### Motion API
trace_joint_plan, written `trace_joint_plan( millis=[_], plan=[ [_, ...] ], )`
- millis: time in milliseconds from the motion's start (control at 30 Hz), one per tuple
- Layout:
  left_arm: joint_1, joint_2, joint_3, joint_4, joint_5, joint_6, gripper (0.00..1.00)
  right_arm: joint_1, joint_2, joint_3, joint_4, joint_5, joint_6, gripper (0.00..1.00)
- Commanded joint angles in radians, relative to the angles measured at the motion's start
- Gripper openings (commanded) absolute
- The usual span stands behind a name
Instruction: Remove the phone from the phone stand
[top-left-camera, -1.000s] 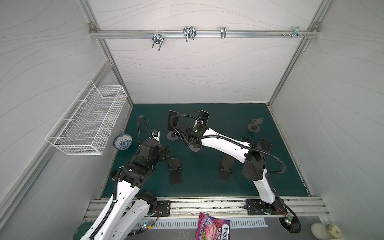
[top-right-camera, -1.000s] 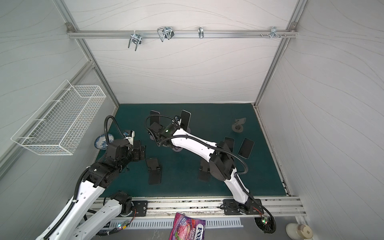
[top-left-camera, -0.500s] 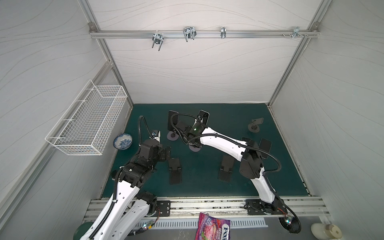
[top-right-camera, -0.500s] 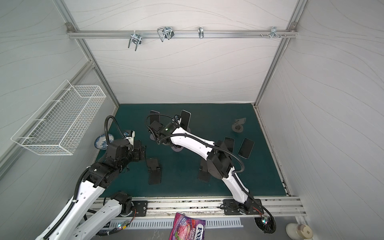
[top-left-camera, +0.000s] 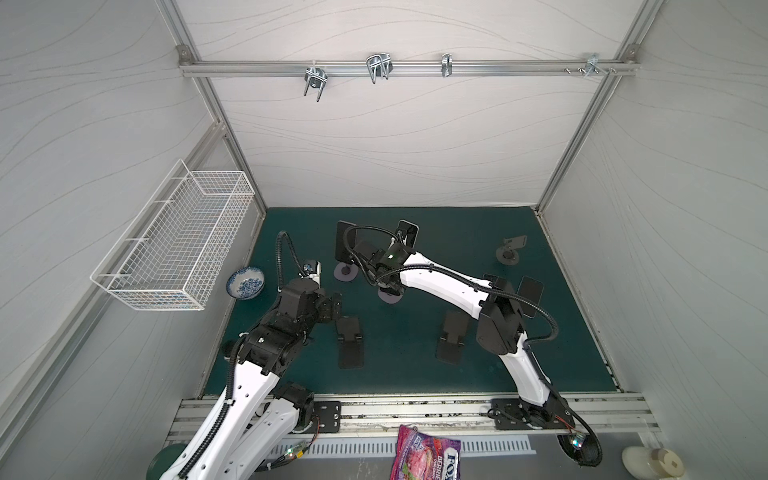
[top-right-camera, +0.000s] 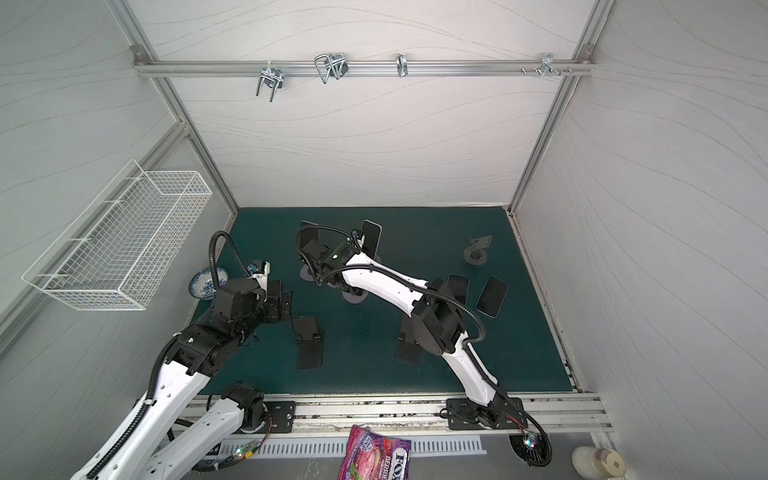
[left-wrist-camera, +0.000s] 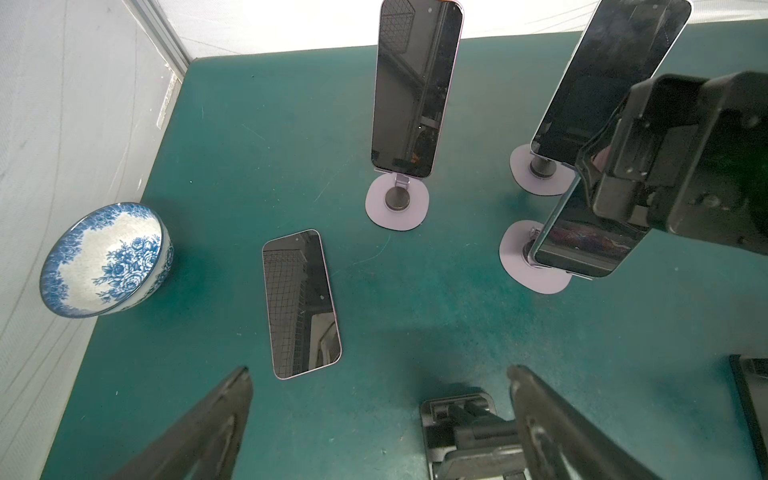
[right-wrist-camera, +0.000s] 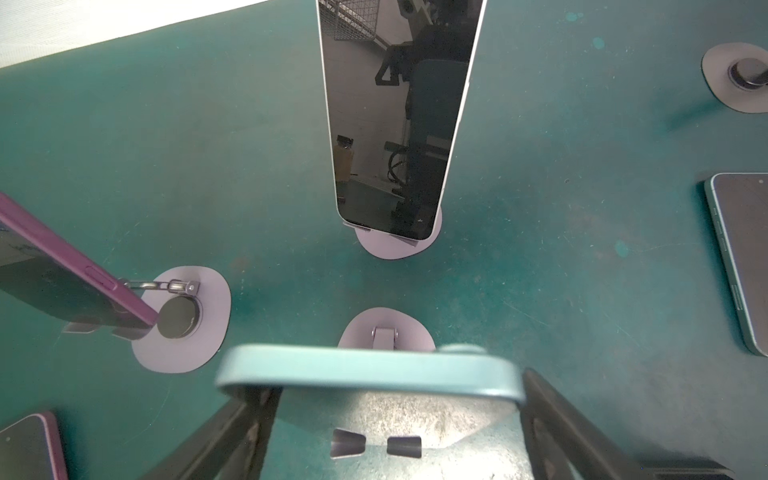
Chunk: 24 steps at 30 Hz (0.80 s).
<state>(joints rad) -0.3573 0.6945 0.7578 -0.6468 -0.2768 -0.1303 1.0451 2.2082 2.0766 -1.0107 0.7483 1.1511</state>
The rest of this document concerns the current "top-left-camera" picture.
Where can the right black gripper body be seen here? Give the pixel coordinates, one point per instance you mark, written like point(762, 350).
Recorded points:
point(372, 241)

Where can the black capped glass bottle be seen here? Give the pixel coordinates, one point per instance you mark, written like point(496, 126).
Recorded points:
point(227, 349)

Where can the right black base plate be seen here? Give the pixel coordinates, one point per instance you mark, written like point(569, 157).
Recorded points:
point(515, 414)

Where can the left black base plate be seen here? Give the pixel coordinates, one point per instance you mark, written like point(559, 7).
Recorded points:
point(320, 417)

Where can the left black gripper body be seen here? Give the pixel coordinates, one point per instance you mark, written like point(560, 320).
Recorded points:
point(334, 306)

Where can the folding stand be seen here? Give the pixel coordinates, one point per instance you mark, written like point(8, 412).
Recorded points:
point(450, 345)
point(350, 343)

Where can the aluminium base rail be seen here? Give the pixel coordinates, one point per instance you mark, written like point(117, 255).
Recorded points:
point(458, 414)

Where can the round stand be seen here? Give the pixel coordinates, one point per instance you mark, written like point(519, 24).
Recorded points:
point(509, 252)
point(389, 297)
point(344, 272)

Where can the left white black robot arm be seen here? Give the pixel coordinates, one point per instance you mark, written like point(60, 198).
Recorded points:
point(256, 409)

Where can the right metal bolt bracket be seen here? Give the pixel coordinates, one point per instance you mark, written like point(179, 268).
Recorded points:
point(591, 67)

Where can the pink snack bag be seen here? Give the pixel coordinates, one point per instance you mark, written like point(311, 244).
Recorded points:
point(420, 456)

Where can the small metal bracket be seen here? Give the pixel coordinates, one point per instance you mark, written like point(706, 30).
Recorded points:
point(446, 65)

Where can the teal phone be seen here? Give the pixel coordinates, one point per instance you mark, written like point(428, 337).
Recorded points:
point(531, 290)

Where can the white vent grille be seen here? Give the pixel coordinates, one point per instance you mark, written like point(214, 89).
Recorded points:
point(475, 446)

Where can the blue white ceramic bowl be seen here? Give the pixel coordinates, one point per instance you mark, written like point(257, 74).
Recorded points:
point(246, 283)

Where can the back centre phone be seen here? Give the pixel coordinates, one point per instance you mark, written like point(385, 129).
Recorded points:
point(409, 231)

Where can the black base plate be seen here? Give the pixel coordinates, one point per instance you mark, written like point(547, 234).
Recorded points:
point(515, 414)
point(320, 417)

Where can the front left folding stand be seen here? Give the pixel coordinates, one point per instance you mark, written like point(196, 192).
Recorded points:
point(350, 343)

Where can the left metal U-bolt clamp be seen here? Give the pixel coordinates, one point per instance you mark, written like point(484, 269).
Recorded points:
point(316, 79)

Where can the front right folding stand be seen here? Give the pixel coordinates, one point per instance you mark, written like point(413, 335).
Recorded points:
point(450, 345)

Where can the back left phone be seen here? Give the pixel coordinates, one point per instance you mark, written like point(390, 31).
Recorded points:
point(345, 238)

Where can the metal u-bolt clamp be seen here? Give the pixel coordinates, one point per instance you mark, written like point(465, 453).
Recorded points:
point(379, 66)
point(316, 79)

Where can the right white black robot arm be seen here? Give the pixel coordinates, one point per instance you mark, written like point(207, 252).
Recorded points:
point(508, 325)

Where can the centre metal U-bolt clamp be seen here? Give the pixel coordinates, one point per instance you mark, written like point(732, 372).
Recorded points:
point(379, 66)

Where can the white wire basket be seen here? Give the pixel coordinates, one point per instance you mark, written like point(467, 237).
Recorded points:
point(170, 255)

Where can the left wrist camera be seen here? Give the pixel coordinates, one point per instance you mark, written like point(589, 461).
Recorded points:
point(312, 269)

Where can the aluminium cross bar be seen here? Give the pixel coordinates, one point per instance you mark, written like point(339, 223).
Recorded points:
point(401, 68)

